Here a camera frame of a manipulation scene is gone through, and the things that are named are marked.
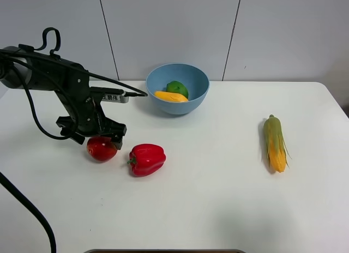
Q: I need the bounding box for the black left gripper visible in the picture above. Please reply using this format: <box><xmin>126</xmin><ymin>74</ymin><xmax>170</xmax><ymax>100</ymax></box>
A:
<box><xmin>56</xmin><ymin>98</ymin><xmax>127</xmax><ymax>150</ymax></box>

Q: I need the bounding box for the red apple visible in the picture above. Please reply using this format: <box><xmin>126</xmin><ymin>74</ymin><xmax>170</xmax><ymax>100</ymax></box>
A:
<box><xmin>87</xmin><ymin>136</ymin><xmax>118</xmax><ymax>162</ymax></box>

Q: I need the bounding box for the yellow mango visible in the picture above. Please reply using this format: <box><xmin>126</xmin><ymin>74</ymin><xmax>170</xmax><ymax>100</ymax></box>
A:
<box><xmin>154</xmin><ymin>91</ymin><xmax>188</xmax><ymax>103</ymax></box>

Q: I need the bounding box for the green lime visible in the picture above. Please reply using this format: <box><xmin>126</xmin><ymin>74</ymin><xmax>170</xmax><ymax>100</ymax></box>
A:
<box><xmin>166</xmin><ymin>81</ymin><xmax>189</xmax><ymax>98</ymax></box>

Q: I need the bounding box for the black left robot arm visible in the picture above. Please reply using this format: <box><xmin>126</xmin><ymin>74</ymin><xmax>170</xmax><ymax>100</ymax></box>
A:
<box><xmin>1</xmin><ymin>47</ymin><xmax>129</xmax><ymax>149</ymax></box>

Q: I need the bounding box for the blue plastic bowl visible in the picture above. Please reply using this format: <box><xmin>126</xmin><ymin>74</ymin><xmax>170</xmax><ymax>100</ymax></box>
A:
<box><xmin>146</xmin><ymin>63</ymin><xmax>210</xmax><ymax>115</ymax></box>

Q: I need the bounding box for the red bell pepper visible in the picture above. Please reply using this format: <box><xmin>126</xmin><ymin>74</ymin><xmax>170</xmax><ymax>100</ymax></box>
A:
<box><xmin>128</xmin><ymin>143</ymin><xmax>166</xmax><ymax>177</ymax></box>

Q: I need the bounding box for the corn cob with husk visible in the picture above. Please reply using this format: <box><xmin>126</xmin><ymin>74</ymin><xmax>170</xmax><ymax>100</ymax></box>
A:
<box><xmin>263</xmin><ymin>115</ymin><xmax>289</xmax><ymax>173</ymax></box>

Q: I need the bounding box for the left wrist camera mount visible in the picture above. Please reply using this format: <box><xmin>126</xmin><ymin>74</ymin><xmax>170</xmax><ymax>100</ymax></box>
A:
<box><xmin>90</xmin><ymin>87</ymin><xmax>129</xmax><ymax>104</ymax></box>

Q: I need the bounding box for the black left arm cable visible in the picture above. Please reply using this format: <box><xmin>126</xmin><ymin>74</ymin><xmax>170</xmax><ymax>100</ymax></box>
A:
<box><xmin>0</xmin><ymin>27</ymin><xmax>149</xmax><ymax>253</ymax></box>

